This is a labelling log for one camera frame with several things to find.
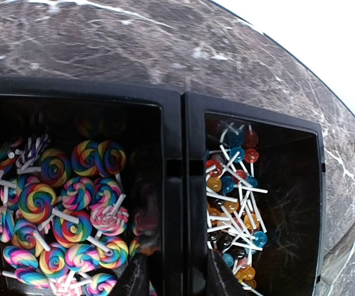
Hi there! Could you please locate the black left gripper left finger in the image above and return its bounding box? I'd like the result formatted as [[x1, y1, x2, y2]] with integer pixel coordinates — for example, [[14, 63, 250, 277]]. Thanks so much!
[[113, 253, 150, 296]]

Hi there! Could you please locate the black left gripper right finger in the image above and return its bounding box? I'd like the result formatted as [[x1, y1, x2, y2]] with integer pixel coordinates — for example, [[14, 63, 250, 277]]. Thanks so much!
[[207, 250, 245, 296]]

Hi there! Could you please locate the black three-compartment candy tray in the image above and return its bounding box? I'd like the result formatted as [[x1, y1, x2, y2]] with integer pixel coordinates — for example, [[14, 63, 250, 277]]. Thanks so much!
[[0, 77, 325, 295]]

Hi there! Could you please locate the pink white swirl lollipop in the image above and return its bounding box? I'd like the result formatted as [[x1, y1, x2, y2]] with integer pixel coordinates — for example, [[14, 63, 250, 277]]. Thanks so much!
[[90, 205, 129, 236]]

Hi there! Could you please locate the small orange lollipop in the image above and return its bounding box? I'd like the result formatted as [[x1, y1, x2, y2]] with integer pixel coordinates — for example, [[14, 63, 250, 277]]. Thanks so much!
[[206, 177, 222, 192]]

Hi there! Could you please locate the rainbow swirl lollipop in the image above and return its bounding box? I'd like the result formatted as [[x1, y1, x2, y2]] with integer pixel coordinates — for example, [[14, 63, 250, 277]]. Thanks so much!
[[71, 140, 100, 177], [18, 183, 57, 224]]

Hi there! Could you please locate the small red lollipop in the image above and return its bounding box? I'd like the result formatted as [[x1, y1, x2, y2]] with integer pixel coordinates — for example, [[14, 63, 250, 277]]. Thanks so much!
[[244, 148, 259, 163]]

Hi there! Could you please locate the small blue lollipop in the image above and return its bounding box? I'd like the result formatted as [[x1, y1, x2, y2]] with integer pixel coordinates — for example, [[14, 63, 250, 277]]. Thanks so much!
[[227, 129, 245, 147]]

